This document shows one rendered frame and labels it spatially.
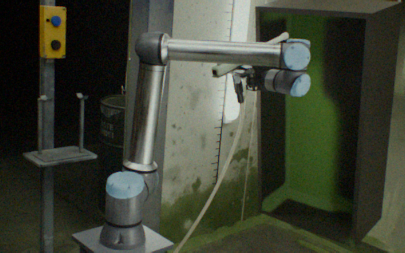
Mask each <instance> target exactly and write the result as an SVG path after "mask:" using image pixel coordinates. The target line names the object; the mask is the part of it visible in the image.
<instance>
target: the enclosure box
mask: <svg viewBox="0 0 405 253"><path fill-rule="evenodd" d="M401 13H402V2H400V1H368V0H277V1H272V2H270V3H264V5H259V6H256V7H255V19H256V42H259V43H267V42H269V41H271V40H273V39H275V38H277V37H279V36H281V34H283V33H288V35H289V37H288V38H287V39H286V40H282V41H280V42H278V43H286V42H287V40H288V39H304V40H308V41H309V42H310V48H309V53H310V60H309V63H308V64H307V71H306V74H308V76H309V78H310V86H309V89H308V91H307V92H306V93H305V94H304V95H303V96H292V95H290V94H283V93H280V92H273V91H270V92H265V91H261V90H257V91H256V109H257V155H258V212H260V213H262V214H264V215H267V216H270V217H272V218H275V219H277V220H280V221H282V222H286V223H288V224H292V225H294V226H296V227H299V228H302V229H304V230H307V231H310V232H313V233H316V234H319V235H321V236H324V237H326V238H327V239H330V240H333V241H336V242H339V243H341V244H344V245H346V246H349V247H352V248H355V247H356V246H357V245H358V244H359V243H360V242H361V241H362V239H363V238H364V237H365V236H366V235H367V233H368V232H369V231H370V230H371V229H372V228H373V227H374V226H375V225H376V224H377V222H378V221H379V220H380V219H381V216H382V202H383V195H384V188H385V181H386V167H387V160H388V147H389V139H390V126H391V118H392V105H393V97H394V84H395V77H396V62H397V55H398V42H399V35H400V21H401ZM278 43H277V44H278Z"/></svg>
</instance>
